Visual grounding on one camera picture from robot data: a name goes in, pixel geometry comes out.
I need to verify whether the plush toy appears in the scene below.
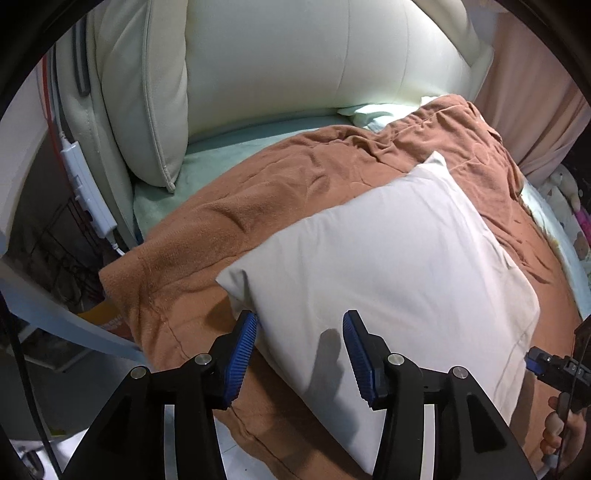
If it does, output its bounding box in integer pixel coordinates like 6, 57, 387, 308
539, 164, 581, 213

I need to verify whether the bear print pillow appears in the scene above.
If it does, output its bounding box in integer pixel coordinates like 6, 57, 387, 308
521, 180, 590, 304

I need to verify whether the cream padded headboard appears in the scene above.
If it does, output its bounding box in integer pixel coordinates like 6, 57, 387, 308
54, 1, 494, 246

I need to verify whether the light green bed sheet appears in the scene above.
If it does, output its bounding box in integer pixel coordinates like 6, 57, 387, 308
132, 96, 445, 241

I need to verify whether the person right hand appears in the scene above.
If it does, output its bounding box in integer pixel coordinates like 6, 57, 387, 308
540, 396, 590, 472

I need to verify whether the beige large garment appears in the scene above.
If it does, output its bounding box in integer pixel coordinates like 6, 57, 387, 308
217, 153, 540, 472

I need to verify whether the pink curtain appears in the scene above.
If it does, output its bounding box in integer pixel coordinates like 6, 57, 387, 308
476, 13, 590, 186

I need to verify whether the white power strip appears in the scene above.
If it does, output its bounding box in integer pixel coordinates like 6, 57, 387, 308
60, 136, 117, 243

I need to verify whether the rust brown bed blanket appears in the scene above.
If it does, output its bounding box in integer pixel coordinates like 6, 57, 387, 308
97, 93, 585, 480

